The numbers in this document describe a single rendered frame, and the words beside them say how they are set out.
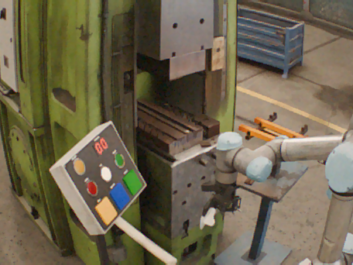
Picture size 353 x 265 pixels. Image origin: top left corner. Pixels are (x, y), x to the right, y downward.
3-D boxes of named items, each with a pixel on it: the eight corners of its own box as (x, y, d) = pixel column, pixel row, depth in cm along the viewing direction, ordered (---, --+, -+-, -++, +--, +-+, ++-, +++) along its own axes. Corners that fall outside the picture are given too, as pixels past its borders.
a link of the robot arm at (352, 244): (356, 262, 127) (368, 236, 120) (339, 283, 119) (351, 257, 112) (334, 249, 134) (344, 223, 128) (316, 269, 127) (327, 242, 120)
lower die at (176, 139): (202, 142, 206) (203, 125, 202) (169, 157, 194) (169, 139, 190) (144, 111, 234) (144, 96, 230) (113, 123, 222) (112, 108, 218)
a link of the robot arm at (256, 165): (281, 153, 129) (255, 139, 136) (259, 166, 123) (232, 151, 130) (277, 173, 133) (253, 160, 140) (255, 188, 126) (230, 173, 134)
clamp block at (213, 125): (220, 133, 214) (221, 122, 210) (207, 139, 208) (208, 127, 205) (202, 125, 221) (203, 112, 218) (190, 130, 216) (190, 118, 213)
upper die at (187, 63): (204, 69, 189) (205, 49, 185) (169, 80, 178) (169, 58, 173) (144, 48, 217) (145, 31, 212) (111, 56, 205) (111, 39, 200)
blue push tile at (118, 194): (130, 199, 157) (120, 182, 155) (121, 210, 151) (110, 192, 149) (127, 199, 158) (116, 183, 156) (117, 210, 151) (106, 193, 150)
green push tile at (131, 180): (142, 185, 165) (133, 168, 163) (133, 196, 159) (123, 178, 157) (139, 186, 166) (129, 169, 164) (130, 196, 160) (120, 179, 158)
